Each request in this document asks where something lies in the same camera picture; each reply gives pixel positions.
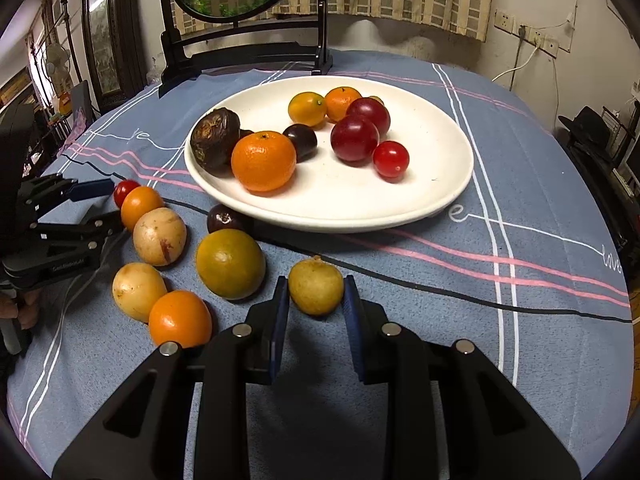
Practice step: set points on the small yellow fruit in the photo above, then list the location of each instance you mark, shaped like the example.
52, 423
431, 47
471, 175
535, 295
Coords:
316, 285

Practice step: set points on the small dark mangosteen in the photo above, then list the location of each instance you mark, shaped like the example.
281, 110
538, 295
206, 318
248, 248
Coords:
246, 135

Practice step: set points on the greenish orange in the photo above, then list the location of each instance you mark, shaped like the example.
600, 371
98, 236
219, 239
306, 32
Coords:
230, 265

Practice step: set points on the white soft bundle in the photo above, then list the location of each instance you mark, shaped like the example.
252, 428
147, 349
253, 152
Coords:
385, 35

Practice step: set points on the black hat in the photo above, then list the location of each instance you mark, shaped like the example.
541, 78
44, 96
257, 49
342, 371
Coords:
587, 125

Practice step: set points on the person's left hand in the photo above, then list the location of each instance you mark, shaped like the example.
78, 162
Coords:
25, 310

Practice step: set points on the yellow-orange citrus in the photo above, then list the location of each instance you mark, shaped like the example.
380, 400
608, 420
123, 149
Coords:
307, 108

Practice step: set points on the large orange tangerine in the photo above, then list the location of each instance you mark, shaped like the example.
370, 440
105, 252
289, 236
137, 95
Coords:
263, 161
340, 102

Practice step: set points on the black metal shelf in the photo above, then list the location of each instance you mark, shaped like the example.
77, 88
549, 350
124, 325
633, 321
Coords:
622, 160

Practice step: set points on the red plum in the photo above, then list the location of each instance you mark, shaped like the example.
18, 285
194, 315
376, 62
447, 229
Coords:
354, 137
372, 112

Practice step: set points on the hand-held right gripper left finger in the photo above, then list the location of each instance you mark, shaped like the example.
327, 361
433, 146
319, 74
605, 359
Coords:
277, 330

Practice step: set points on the small smooth orange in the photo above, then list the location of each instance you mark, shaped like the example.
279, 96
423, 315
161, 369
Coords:
142, 207
180, 317

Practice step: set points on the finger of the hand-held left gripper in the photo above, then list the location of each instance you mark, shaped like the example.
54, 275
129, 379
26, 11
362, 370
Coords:
100, 227
92, 189

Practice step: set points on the white plate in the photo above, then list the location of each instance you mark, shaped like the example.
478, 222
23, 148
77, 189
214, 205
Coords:
325, 200

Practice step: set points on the white electric fan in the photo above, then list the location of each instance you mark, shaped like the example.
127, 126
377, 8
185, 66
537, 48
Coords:
56, 60

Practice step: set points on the spotted pale yellow fruit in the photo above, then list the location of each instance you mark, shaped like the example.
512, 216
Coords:
135, 290

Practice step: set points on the red cherry tomato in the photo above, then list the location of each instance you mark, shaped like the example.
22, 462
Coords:
124, 192
391, 159

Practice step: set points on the brown blotched passion fruit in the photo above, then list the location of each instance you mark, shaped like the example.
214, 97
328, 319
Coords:
212, 142

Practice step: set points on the white wall socket row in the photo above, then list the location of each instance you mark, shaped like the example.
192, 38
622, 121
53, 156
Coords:
545, 42

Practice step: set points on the dark wooden framed painting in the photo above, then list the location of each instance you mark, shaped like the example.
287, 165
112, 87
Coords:
127, 35

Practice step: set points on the blue striped tablecloth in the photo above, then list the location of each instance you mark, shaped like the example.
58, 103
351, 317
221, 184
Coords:
450, 310

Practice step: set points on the dark purple plum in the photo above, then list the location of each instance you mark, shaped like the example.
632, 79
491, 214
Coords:
300, 142
225, 220

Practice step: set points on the pale yellow potato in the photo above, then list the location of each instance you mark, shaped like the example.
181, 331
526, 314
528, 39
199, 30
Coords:
159, 236

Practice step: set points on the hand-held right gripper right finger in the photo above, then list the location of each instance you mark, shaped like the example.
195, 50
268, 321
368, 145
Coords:
352, 330

